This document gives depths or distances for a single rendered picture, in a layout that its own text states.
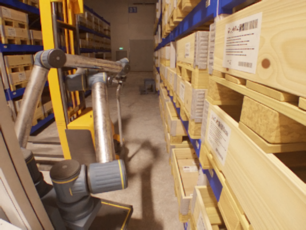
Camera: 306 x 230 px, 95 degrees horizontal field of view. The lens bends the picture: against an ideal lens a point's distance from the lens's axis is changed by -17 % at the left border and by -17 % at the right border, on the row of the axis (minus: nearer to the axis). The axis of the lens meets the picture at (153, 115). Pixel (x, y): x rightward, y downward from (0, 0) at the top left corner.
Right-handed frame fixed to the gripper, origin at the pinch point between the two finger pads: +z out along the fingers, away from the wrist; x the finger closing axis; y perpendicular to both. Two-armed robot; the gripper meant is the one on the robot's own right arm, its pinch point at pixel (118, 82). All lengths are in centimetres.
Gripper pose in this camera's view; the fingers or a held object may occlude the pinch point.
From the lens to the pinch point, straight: 238.5
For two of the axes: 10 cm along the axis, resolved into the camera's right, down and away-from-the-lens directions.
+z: 9.6, 2.5, 1.1
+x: 2.8, -9.0, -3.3
